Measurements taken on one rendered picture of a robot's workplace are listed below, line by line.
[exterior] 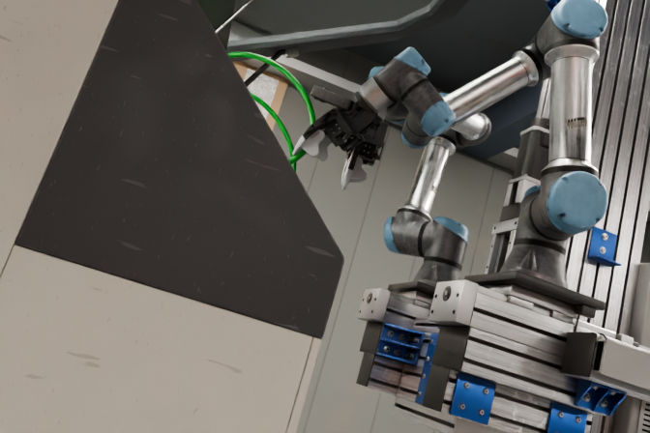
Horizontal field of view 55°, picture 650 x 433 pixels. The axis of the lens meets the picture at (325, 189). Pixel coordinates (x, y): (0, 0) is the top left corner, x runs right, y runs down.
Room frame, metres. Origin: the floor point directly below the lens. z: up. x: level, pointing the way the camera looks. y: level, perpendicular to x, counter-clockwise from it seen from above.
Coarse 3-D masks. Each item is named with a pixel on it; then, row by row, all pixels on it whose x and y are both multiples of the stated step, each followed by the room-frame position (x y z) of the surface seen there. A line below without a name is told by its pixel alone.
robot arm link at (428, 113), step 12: (420, 84) 1.24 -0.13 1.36; (408, 96) 1.25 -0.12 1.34; (420, 96) 1.24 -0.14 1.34; (432, 96) 1.24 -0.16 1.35; (408, 108) 1.27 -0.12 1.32; (420, 108) 1.25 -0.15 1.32; (432, 108) 1.24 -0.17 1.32; (444, 108) 1.24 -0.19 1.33; (408, 120) 1.33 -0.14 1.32; (420, 120) 1.26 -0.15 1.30; (432, 120) 1.24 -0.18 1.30; (444, 120) 1.24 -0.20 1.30; (420, 132) 1.33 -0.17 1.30; (432, 132) 1.26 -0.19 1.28
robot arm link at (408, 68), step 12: (408, 48) 1.23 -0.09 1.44; (396, 60) 1.25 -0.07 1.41; (408, 60) 1.23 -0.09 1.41; (420, 60) 1.22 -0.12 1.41; (384, 72) 1.26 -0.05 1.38; (396, 72) 1.25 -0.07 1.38; (408, 72) 1.24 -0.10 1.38; (420, 72) 1.24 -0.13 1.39; (384, 84) 1.26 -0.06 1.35; (396, 84) 1.26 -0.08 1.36; (408, 84) 1.24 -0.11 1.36; (396, 96) 1.28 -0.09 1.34
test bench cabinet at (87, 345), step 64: (0, 320) 1.13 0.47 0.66; (64, 320) 1.15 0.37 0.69; (128, 320) 1.16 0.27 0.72; (192, 320) 1.18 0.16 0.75; (256, 320) 1.20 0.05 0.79; (0, 384) 1.14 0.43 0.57; (64, 384) 1.15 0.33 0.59; (128, 384) 1.17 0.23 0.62; (192, 384) 1.19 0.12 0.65; (256, 384) 1.20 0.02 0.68
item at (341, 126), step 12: (360, 96) 1.29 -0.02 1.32; (336, 108) 1.33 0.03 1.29; (360, 108) 1.33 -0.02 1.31; (336, 120) 1.34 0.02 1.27; (348, 120) 1.33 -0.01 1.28; (360, 120) 1.32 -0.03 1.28; (372, 120) 1.30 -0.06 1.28; (336, 132) 1.34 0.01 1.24; (348, 132) 1.31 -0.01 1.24; (360, 132) 1.34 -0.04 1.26; (336, 144) 1.33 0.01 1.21; (348, 144) 1.36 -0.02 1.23
